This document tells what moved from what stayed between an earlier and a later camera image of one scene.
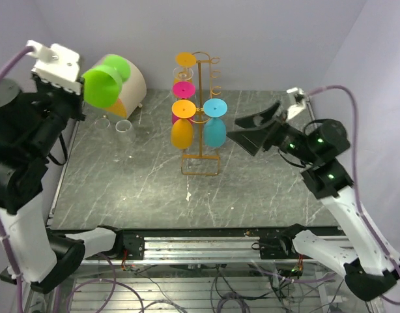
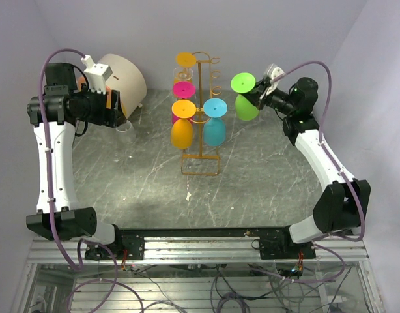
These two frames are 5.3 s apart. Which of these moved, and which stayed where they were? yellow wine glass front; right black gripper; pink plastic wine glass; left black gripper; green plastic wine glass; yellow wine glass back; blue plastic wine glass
Moved: left black gripper; green plastic wine glass; right black gripper
Stayed: yellow wine glass back; yellow wine glass front; blue plastic wine glass; pink plastic wine glass
